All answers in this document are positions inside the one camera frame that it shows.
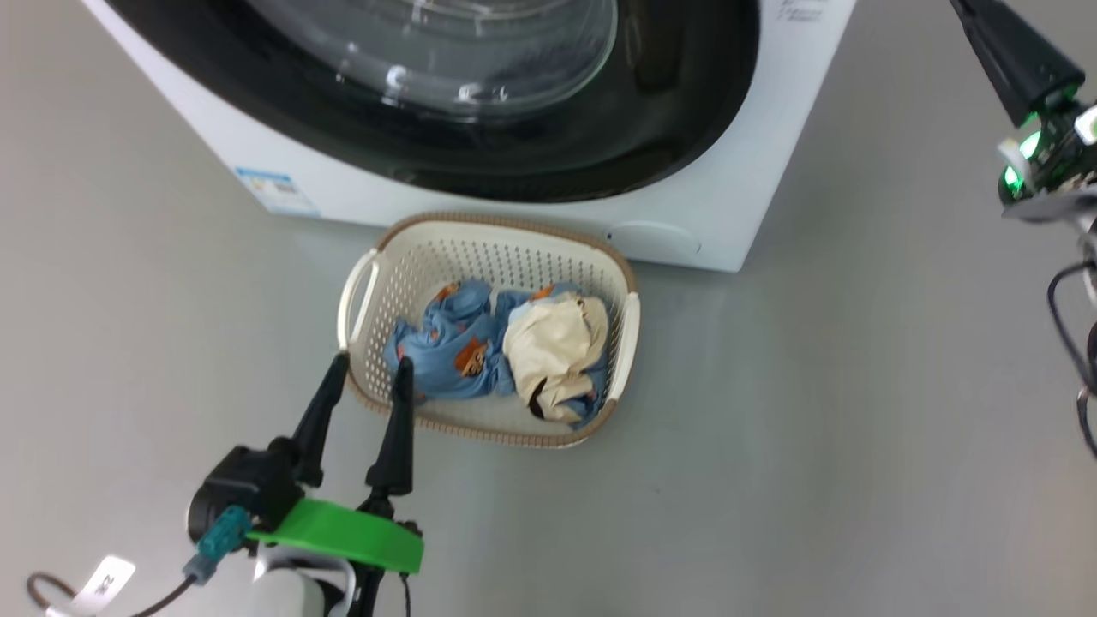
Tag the black round glass washer door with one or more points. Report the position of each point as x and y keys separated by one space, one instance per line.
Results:
x=686 y=86

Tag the cream perforated laundry basket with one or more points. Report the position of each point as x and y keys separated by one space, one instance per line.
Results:
x=411 y=266

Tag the blue white energy label sticker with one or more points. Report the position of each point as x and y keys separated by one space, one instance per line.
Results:
x=276 y=192

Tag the round white filter cover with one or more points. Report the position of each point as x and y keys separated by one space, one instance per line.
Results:
x=653 y=238

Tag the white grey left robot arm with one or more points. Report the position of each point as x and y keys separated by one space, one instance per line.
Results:
x=287 y=596

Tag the white front-load washing machine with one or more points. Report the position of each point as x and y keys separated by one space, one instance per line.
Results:
x=728 y=171

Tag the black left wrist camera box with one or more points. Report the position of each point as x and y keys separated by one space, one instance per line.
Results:
x=244 y=484

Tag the cream white garment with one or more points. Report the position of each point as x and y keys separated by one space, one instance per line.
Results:
x=553 y=347

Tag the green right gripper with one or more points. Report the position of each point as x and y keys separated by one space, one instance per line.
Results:
x=1050 y=163

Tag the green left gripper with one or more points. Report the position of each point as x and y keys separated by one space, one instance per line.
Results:
x=343 y=531

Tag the blue garment with orange print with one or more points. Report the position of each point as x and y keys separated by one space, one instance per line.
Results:
x=446 y=343
x=523 y=302

